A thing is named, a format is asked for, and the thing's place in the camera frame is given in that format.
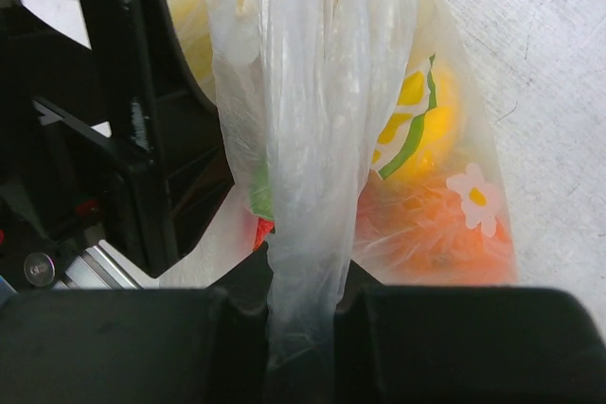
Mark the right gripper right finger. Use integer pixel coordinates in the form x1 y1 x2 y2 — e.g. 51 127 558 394
334 264 605 403

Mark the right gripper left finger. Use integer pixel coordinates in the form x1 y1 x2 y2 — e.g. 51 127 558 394
1 251 272 403

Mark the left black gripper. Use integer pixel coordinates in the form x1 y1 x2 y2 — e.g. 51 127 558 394
1 0 233 290

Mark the yellow banana bunch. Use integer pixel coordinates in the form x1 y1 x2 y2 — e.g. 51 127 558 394
169 0 216 104

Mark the translucent plastic bag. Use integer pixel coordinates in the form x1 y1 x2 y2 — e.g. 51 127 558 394
0 0 520 377

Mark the orange fruit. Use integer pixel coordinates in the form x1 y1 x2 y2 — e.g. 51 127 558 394
353 178 517 286

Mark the yellow lemon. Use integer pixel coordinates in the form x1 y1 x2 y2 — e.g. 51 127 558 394
371 54 460 182

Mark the aluminium front rail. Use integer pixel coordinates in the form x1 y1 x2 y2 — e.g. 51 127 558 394
23 237 143 291

